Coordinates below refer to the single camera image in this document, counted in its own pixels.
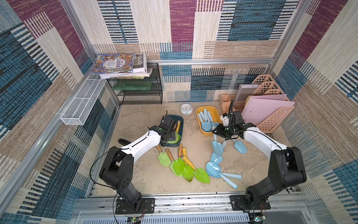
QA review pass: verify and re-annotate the dark teal storage box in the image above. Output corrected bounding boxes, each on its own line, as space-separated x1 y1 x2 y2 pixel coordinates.
161 115 184 147

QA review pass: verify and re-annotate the blue shovel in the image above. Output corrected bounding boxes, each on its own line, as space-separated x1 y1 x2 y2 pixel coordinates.
211 170 238 189
212 134 227 155
233 140 247 154
207 111 214 124
212 122 219 131
197 113 204 123
200 108 211 132
206 152 242 179

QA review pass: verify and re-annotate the green shovel wooden handle hidden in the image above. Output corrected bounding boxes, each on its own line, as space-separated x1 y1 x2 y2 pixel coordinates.
166 148 179 176

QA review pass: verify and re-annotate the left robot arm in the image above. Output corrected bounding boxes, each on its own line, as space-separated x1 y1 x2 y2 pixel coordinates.
99 115 178 213

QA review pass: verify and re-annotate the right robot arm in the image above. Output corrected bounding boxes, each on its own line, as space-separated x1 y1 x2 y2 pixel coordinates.
212 102 307 212

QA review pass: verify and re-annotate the yellow storage box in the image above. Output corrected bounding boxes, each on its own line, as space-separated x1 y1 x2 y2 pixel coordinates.
196 106 222 136

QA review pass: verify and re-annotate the pink file folder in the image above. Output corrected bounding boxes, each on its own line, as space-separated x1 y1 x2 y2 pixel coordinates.
241 94 295 125

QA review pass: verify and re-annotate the small white alarm clock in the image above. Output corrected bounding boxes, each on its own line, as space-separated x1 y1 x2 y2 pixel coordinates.
180 103 194 115

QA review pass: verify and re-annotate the grey folder in organizer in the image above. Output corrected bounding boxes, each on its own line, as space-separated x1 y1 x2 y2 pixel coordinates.
235 84 260 102

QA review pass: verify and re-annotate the small black device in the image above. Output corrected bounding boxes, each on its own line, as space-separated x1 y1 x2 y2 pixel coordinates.
118 138 131 146

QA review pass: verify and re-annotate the white book stack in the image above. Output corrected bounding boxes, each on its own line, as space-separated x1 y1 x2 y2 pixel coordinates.
94 53 153 79

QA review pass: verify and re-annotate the green mat on shelf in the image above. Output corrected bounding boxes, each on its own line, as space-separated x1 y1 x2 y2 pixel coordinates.
112 81 152 91

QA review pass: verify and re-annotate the colourful picture book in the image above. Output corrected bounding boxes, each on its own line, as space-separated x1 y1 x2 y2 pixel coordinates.
90 54 136 74

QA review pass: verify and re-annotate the black wire shelf rack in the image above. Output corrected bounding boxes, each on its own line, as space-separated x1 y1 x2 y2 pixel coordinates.
107 63 163 105

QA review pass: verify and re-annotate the green shovel yellow handle right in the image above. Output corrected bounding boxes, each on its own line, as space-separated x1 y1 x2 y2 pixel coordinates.
182 155 211 183

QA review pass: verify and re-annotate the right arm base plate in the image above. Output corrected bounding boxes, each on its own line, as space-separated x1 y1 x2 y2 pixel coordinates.
229 195 271 212

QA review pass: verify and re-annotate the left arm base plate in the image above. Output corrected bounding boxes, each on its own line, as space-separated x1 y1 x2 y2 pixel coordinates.
115 198 156 215

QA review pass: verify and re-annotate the white wire mesh basket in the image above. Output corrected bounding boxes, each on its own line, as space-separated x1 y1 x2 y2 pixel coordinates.
61 76 106 126

